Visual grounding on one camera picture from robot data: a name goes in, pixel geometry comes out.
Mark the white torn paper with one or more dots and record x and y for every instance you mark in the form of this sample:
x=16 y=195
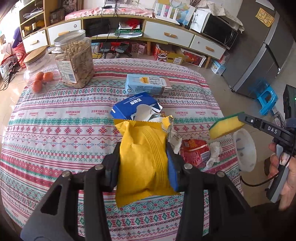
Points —
x=176 y=141

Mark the yellow snack bag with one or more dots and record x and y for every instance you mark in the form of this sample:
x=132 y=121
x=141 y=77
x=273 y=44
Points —
x=143 y=157

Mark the patterned tablecloth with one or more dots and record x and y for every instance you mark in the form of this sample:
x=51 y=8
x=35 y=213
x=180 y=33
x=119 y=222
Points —
x=57 y=139

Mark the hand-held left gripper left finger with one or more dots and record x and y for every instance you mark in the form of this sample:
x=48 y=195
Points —
x=111 y=168

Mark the green white plastic bag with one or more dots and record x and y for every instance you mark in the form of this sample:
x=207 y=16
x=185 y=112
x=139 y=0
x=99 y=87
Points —
x=128 y=32

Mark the person's right hand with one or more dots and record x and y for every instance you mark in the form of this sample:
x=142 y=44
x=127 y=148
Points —
x=291 y=183

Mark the pink floral cloth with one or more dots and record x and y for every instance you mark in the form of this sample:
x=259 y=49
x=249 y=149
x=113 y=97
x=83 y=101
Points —
x=92 y=13

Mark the yellow green sponge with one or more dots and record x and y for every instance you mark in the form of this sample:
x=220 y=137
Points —
x=226 y=127

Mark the white plastic basin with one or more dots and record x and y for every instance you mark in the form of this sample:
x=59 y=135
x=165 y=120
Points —
x=245 y=150

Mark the blue white box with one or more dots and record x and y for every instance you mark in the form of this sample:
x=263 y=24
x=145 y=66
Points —
x=217 y=67

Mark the map poster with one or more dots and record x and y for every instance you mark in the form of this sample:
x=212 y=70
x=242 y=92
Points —
x=185 y=11

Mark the yellow paper sheet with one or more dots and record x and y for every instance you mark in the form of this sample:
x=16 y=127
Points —
x=264 y=16

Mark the white tissue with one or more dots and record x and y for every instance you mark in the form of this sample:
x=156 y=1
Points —
x=214 y=153

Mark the blue plastic stool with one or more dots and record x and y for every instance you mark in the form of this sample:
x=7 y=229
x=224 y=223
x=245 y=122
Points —
x=266 y=99

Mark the black electronic box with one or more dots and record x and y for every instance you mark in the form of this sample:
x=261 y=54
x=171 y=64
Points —
x=98 y=27

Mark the white slatted rack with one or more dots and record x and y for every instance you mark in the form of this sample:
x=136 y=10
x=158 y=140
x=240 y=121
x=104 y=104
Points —
x=166 y=14

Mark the red instant noodle cup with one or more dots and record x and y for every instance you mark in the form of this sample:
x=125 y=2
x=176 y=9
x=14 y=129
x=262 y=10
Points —
x=194 y=153

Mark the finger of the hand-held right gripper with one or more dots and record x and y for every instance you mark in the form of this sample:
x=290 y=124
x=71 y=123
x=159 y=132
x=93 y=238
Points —
x=251 y=120

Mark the pink perforated basket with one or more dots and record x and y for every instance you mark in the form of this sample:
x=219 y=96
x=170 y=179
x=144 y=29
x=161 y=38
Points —
x=138 y=48

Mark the yellow printed cardboard box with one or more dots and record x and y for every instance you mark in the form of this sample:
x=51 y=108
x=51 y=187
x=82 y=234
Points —
x=168 y=55

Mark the glass jar with wooden lid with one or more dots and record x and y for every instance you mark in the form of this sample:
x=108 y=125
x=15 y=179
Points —
x=34 y=58

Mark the white cabinet drawer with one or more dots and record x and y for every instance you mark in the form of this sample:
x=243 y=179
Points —
x=34 y=41
x=207 y=46
x=64 y=31
x=168 y=30

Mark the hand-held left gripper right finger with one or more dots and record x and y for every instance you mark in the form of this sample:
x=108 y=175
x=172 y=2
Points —
x=172 y=169

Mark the light blue milk carton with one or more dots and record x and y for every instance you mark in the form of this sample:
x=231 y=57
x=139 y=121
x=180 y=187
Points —
x=145 y=84

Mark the small orange fruit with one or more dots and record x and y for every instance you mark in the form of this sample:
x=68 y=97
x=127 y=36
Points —
x=39 y=76
x=37 y=86
x=48 y=76

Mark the clear plastic biscuit jar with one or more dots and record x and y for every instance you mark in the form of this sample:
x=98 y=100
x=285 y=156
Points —
x=74 y=60

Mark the silver fridge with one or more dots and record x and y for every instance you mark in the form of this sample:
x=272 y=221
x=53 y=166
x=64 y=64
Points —
x=261 y=58

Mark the wooden white tv cabinet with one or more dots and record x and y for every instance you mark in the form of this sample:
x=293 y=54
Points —
x=47 y=14

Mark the owl picture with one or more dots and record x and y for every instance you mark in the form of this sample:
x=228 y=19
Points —
x=70 y=6

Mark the clear storage box red contents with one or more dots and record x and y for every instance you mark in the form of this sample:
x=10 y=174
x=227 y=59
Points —
x=194 y=58

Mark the black microwave oven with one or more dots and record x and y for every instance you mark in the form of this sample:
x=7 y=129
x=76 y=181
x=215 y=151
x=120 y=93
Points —
x=219 y=31

